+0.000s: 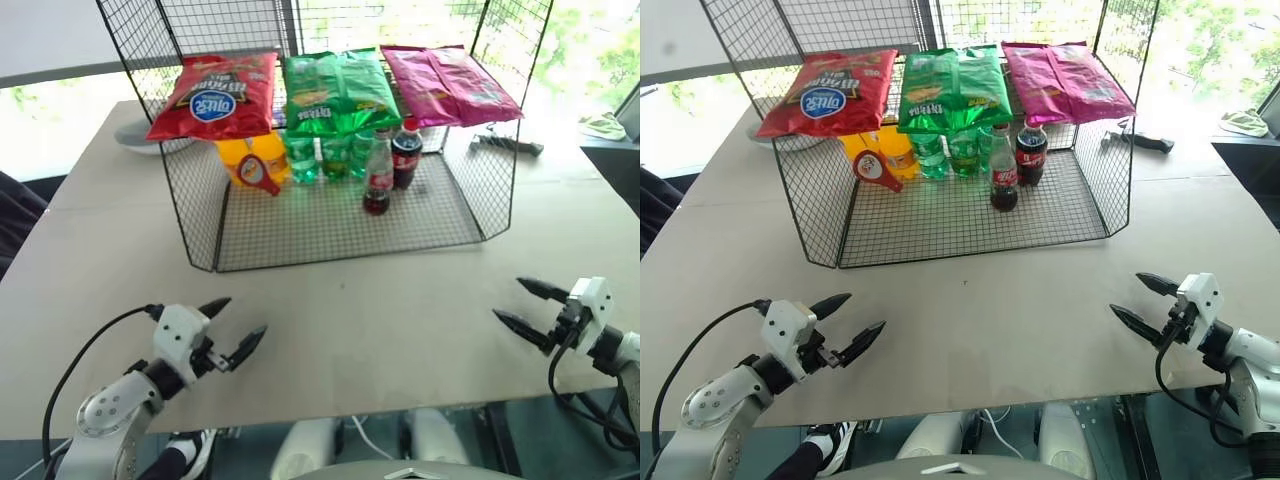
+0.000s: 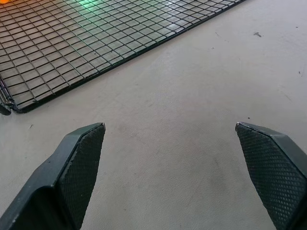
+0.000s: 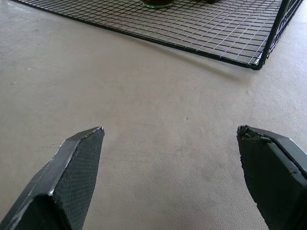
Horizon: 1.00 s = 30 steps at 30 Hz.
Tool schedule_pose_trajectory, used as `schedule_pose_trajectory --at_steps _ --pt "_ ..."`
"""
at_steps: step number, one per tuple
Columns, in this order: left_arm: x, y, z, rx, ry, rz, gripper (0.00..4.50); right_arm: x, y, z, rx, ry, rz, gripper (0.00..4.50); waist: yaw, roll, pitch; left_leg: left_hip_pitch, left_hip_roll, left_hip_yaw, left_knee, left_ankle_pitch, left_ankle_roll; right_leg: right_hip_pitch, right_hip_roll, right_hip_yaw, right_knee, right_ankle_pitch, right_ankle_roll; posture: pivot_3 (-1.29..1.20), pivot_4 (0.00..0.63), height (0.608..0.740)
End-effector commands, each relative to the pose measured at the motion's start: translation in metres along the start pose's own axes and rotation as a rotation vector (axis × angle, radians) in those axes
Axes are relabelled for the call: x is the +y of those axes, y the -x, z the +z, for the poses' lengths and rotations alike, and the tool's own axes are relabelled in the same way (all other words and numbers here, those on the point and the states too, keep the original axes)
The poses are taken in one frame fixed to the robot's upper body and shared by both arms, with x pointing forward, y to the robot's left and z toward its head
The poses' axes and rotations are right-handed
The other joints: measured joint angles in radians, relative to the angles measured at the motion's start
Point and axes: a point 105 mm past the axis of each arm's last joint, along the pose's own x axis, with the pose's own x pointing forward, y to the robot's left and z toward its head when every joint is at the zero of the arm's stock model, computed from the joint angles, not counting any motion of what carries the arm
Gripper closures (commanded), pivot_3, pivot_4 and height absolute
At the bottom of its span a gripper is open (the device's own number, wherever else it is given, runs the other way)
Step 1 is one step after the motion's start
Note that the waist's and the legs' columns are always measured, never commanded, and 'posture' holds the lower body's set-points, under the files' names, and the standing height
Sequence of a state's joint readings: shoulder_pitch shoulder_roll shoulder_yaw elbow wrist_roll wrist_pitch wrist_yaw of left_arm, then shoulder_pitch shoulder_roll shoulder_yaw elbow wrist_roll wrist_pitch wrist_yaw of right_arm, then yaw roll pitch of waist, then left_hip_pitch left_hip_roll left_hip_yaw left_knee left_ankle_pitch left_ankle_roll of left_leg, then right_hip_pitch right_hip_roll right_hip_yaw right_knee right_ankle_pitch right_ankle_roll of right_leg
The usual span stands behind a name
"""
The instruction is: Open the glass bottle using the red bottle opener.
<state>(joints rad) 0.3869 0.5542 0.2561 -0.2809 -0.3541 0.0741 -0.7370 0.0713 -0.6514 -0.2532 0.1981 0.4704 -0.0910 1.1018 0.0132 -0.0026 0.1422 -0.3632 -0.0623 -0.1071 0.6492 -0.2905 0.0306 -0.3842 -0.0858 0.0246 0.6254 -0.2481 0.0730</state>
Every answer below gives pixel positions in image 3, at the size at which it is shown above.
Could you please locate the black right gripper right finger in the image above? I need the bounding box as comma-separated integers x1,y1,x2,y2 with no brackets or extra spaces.
236,125,307,230

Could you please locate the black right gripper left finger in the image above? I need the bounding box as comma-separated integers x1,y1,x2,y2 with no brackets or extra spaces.
0,126,105,230

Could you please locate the green glass jar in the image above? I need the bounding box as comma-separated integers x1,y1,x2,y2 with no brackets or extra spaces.
141,0,174,9

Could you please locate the black wire mesh rack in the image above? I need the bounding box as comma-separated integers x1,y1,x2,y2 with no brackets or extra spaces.
10,0,304,71

